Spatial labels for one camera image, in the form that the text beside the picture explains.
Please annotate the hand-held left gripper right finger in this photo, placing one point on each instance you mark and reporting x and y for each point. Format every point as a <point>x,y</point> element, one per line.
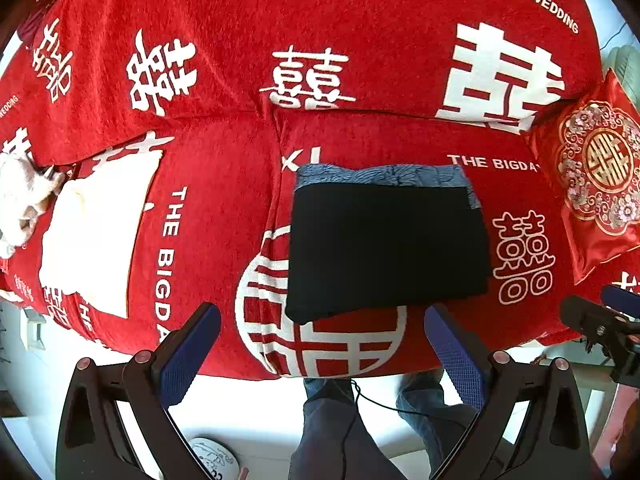
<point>456,355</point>

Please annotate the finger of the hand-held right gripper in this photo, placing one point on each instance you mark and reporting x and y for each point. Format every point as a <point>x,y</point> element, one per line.
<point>590,317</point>
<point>622,301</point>

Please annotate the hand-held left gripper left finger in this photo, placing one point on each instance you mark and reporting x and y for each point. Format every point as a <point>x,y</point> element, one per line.
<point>190,355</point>

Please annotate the dark pants with blue waistband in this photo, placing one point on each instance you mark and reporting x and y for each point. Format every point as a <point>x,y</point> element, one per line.
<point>385,245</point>

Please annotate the person's right forearm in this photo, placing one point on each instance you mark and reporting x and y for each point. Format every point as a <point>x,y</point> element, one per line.
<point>617,435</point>

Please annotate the person's right leg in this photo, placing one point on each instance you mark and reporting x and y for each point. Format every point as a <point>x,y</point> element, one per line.
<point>430,410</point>

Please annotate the person's leg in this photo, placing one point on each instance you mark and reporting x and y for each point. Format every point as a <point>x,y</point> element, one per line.
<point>340,435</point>
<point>430,410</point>

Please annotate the white round printed disc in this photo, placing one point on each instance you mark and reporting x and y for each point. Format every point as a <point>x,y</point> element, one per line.
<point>212,460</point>

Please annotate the red embroidered cushion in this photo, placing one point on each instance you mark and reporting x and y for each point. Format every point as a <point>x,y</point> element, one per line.
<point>600,170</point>

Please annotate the person's left leg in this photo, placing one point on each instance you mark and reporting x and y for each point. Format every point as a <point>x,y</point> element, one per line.
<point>340,435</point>

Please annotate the white folded cloth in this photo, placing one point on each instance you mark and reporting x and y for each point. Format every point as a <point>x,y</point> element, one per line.
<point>100,240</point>

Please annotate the red printed blanket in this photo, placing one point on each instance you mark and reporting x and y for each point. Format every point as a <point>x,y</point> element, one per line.
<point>225,175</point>

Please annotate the white plush toy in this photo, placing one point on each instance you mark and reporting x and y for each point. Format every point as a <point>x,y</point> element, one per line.
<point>20,195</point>

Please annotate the pale green cushion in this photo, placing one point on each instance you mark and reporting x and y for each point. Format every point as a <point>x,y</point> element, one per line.
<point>625,65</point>

